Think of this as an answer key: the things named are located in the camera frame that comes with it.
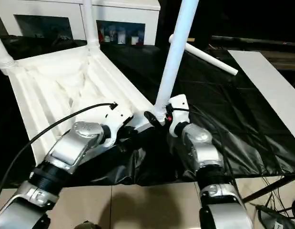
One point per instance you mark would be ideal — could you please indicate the black work mat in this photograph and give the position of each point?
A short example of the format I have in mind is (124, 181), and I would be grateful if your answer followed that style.
(223, 133)

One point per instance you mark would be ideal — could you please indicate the flat white board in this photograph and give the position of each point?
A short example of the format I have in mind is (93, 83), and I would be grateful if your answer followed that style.
(271, 86)

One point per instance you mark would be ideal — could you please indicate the black stand leg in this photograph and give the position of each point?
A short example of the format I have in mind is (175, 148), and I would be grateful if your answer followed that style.
(271, 188)

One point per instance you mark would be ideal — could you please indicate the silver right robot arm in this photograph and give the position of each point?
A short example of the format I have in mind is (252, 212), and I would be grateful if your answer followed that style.
(204, 152)

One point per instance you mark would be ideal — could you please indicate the white cabinet with glass doors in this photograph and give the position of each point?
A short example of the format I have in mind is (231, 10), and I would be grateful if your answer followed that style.
(56, 9)

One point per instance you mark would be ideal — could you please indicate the white plastic table leg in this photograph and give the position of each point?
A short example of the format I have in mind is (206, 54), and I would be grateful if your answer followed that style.
(90, 24)
(178, 47)
(3, 52)
(211, 59)

